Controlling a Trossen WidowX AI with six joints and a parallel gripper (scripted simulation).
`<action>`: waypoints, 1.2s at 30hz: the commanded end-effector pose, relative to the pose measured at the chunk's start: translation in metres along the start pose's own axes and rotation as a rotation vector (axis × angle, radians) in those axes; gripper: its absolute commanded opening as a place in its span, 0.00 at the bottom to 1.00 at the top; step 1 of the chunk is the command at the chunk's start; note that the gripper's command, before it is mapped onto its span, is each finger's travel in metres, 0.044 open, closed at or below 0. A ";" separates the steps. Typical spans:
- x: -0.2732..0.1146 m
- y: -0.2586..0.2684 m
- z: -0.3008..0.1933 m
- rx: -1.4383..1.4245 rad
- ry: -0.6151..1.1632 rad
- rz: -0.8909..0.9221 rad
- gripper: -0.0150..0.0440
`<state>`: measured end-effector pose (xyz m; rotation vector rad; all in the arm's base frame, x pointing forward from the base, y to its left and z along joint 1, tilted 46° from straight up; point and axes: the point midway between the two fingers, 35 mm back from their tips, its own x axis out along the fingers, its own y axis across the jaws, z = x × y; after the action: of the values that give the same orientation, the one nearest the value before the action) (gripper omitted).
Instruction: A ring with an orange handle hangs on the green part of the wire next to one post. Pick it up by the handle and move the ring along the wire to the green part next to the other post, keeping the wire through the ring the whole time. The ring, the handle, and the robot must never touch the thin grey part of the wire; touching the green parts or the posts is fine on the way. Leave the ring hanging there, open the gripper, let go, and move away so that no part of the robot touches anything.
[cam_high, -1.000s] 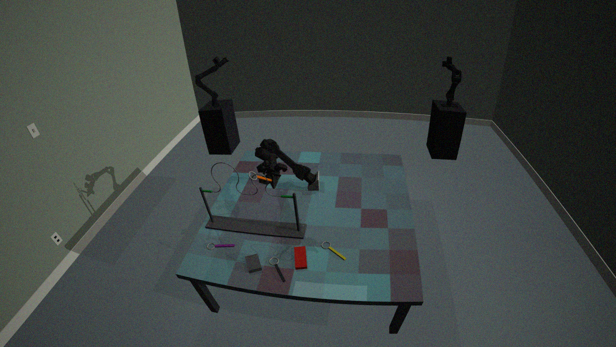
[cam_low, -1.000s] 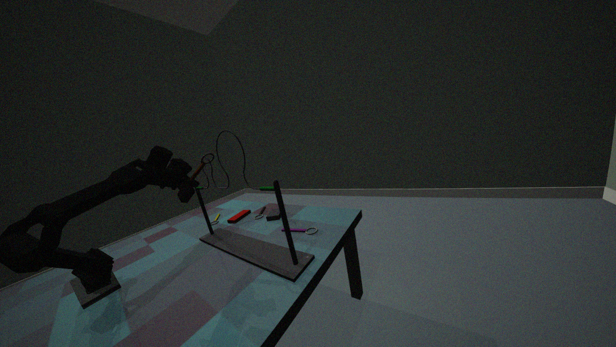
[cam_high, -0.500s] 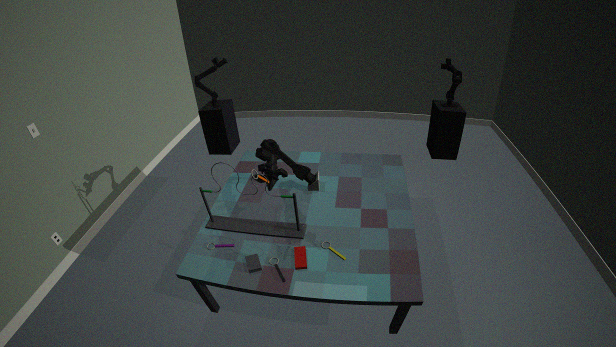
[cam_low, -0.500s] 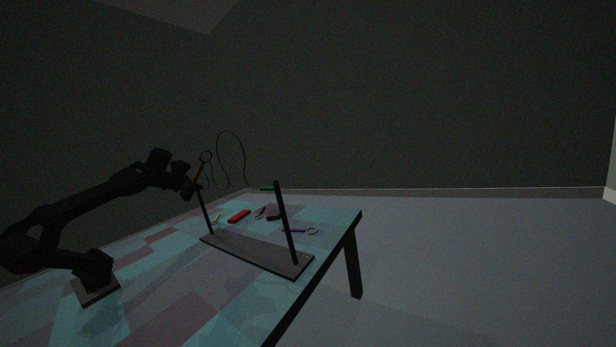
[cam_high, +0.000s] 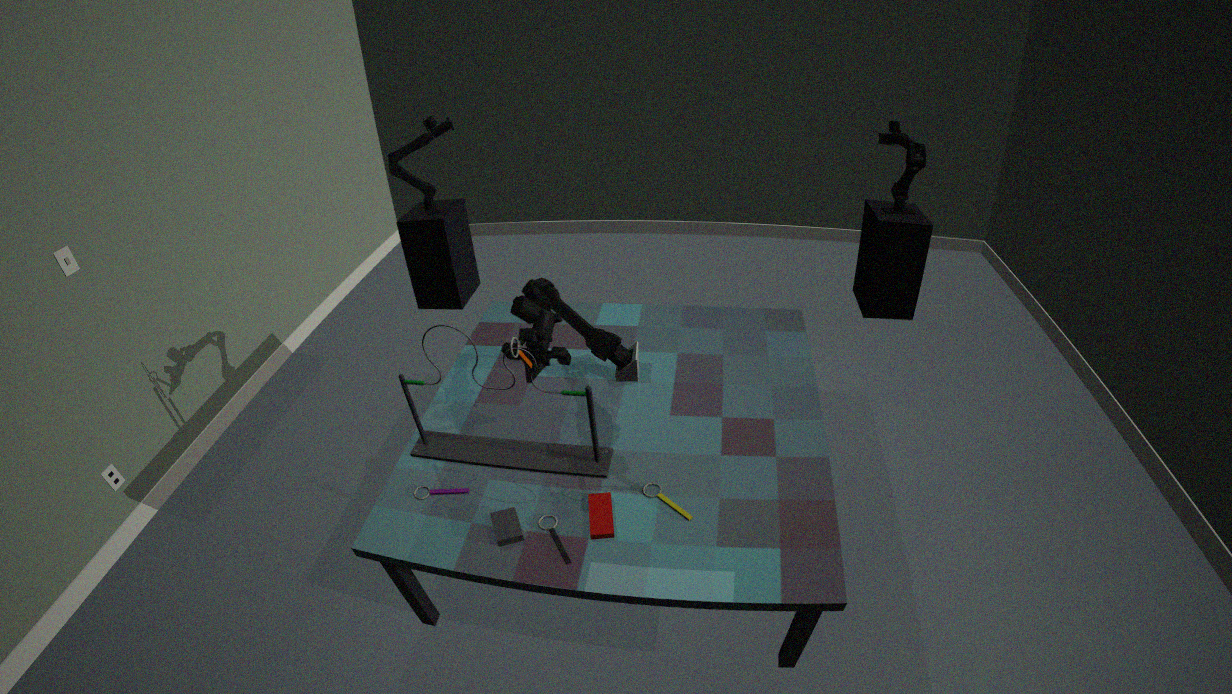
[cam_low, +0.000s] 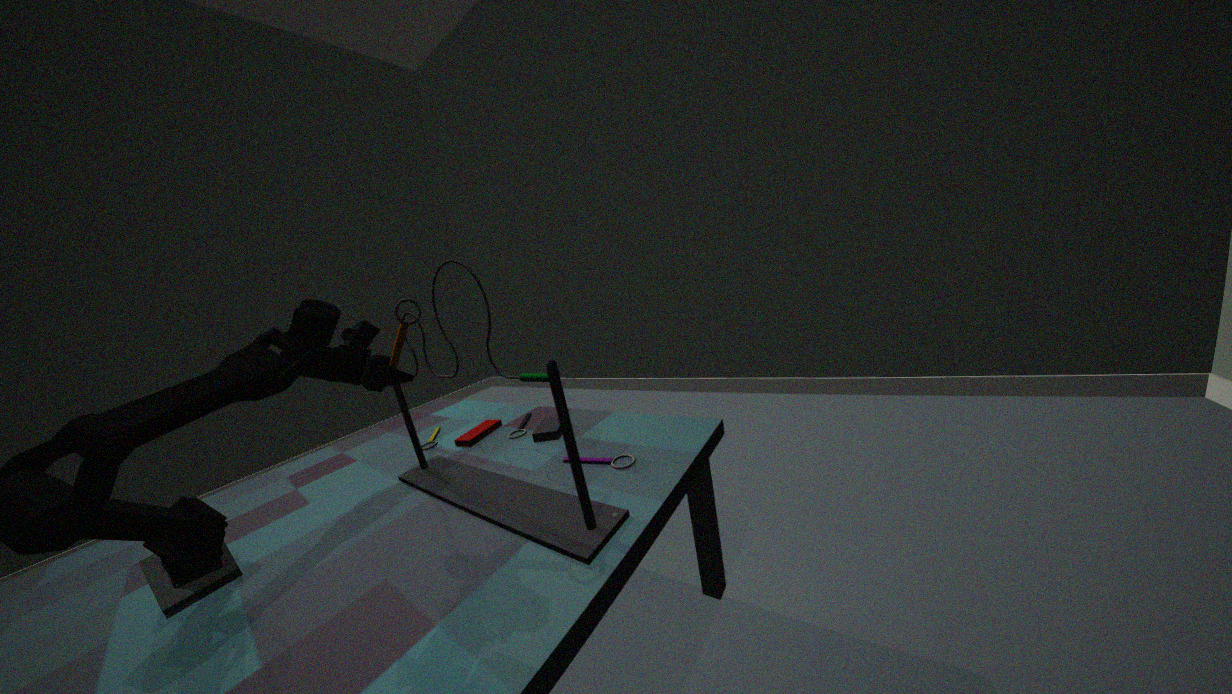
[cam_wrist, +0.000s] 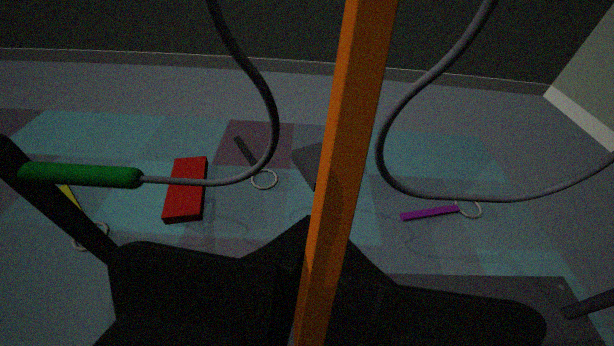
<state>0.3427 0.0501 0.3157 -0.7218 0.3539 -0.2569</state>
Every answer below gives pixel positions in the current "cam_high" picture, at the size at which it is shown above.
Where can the red rectangular block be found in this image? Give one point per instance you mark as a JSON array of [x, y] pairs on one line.
[[600, 516]]

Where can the orange-brown long handle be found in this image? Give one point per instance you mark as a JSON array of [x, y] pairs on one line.
[[524, 359]]

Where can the purple bar with grey loop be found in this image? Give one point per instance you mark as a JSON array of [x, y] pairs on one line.
[[441, 491]]

